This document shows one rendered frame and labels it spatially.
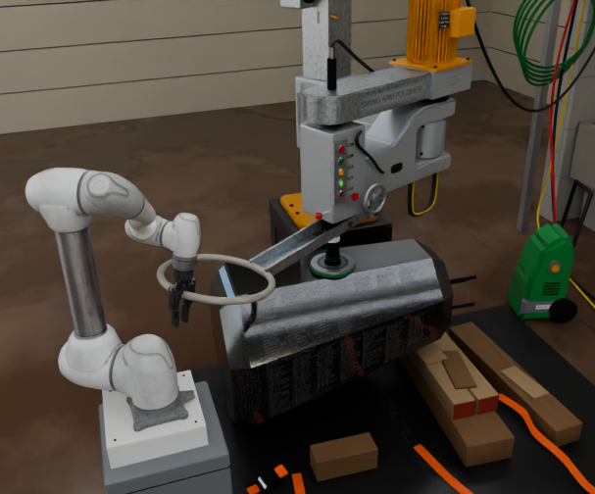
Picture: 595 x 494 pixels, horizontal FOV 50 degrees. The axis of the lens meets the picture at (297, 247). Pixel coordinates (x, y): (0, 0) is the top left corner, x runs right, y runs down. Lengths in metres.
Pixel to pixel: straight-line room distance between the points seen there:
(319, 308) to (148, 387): 1.12
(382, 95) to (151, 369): 1.54
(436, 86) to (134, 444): 2.04
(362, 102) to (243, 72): 6.35
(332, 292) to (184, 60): 6.24
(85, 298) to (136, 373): 0.29
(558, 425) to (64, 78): 7.15
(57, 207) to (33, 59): 6.91
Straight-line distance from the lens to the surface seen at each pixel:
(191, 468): 2.23
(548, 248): 4.20
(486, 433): 3.30
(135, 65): 8.84
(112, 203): 1.87
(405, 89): 3.01
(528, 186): 5.42
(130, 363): 2.13
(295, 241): 2.98
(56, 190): 1.95
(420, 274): 3.22
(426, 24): 3.18
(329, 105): 2.71
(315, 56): 3.61
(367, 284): 3.11
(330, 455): 3.13
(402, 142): 3.09
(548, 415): 3.51
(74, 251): 2.04
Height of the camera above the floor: 2.36
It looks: 27 degrees down
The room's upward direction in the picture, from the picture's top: 2 degrees counter-clockwise
